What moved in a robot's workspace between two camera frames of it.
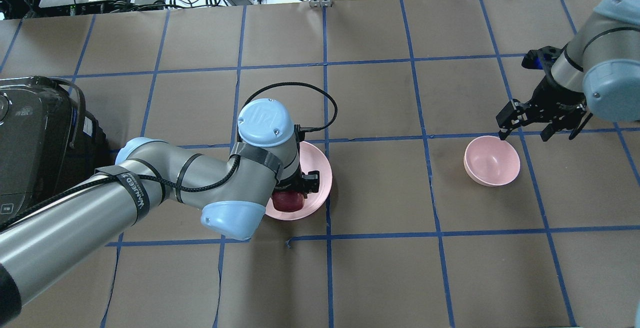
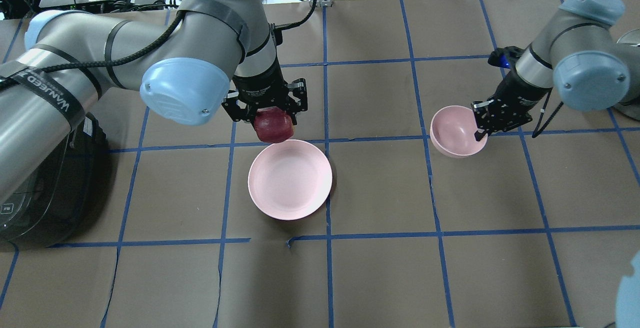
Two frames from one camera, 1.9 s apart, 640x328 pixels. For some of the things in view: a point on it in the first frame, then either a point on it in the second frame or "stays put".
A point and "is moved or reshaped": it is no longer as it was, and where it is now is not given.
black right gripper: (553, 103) → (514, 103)
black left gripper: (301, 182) → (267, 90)
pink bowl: (490, 161) → (452, 130)
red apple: (288, 201) is moved or reshaped
